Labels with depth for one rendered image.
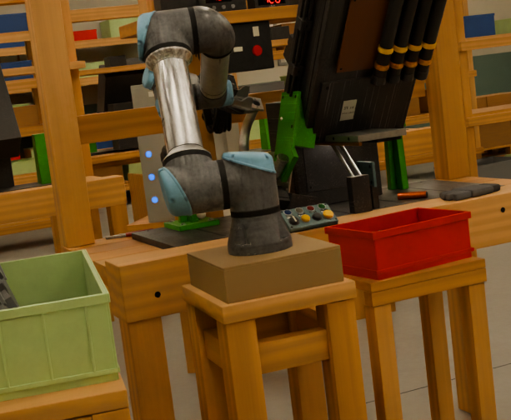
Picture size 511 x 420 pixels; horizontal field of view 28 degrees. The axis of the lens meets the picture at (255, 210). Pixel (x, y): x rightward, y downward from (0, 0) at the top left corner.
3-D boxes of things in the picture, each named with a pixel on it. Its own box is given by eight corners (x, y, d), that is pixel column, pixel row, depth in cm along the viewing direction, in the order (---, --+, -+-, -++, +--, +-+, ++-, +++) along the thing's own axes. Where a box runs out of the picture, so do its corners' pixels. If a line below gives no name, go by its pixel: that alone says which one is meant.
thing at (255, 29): (275, 67, 322) (269, 20, 320) (226, 73, 316) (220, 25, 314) (259, 69, 334) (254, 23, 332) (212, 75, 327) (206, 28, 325)
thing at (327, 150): (383, 195, 330) (372, 90, 325) (300, 210, 318) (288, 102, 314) (356, 192, 347) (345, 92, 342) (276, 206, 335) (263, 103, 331)
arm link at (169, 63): (230, 197, 226) (191, -4, 247) (164, 207, 224) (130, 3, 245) (229, 217, 237) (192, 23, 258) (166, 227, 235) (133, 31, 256)
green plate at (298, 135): (314, 165, 300) (323, 94, 300) (289, 162, 297) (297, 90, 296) (297, 164, 311) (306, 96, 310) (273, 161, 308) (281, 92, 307)
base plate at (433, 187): (506, 191, 318) (505, 184, 317) (176, 253, 276) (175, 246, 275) (431, 185, 356) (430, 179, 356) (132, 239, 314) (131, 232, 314)
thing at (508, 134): (508, 147, 1345) (503, 92, 1336) (551, 148, 1273) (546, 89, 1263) (435, 161, 1295) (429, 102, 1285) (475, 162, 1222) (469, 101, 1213)
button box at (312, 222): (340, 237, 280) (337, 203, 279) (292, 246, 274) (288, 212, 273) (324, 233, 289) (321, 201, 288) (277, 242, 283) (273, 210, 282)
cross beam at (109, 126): (426, 96, 368) (423, 71, 367) (76, 145, 319) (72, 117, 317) (418, 97, 373) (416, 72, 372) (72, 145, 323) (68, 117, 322)
